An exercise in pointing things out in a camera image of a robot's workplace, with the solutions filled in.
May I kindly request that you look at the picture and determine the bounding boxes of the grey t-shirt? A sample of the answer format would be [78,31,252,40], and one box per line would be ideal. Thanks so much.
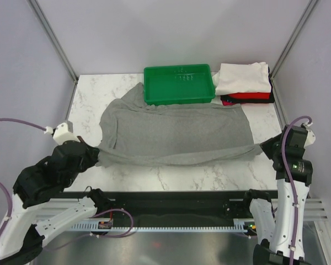
[98,83,261,167]

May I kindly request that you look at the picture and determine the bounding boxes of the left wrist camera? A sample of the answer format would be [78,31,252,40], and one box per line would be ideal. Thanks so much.
[44,120,80,145]

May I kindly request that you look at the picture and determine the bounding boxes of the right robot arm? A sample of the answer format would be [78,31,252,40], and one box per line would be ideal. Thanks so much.
[241,124,315,264]

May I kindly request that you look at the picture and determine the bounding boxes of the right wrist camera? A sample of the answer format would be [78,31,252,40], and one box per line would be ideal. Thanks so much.
[301,122,316,147]

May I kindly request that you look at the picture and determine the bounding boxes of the green plastic tray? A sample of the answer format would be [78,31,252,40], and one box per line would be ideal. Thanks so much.
[143,64,215,105]

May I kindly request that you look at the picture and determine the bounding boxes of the black folded t-shirt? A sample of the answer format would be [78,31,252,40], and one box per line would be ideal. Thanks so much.
[220,79,275,104]

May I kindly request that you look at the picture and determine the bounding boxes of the pink folded t-shirt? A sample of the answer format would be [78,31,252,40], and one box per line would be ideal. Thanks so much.
[222,100,237,106]

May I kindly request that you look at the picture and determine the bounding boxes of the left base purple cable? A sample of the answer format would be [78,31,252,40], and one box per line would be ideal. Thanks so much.
[89,208,136,240]

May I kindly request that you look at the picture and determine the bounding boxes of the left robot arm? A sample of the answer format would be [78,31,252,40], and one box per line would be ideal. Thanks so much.
[0,141,110,264]

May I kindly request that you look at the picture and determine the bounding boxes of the left aluminium frame post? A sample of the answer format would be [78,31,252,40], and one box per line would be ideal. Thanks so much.
[27,0,79,83]

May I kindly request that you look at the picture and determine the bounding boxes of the aluminium frame post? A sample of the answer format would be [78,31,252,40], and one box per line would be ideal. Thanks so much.
[270,0,320,80]
[27,0,79,83]

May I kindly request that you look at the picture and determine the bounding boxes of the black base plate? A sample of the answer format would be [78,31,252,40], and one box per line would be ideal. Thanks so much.
[63,189,279,230]

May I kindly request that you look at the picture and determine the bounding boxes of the white slotted cable duct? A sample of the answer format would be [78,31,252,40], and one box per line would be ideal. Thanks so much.
[68,219,256,233]

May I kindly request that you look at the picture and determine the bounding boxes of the white folded t-shirt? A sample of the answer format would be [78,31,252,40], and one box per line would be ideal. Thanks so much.
[212,62,271,96]

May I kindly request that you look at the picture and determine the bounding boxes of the red folded t-shirt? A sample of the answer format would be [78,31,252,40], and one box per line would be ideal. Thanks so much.
[228,92,271,100]

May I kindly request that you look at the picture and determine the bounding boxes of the right aluminium frame post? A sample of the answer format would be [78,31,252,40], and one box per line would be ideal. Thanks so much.
[270,0,320,80]

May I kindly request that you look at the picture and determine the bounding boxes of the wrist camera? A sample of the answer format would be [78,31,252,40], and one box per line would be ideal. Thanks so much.
[301,122,316,147]
[44,120,80,145]

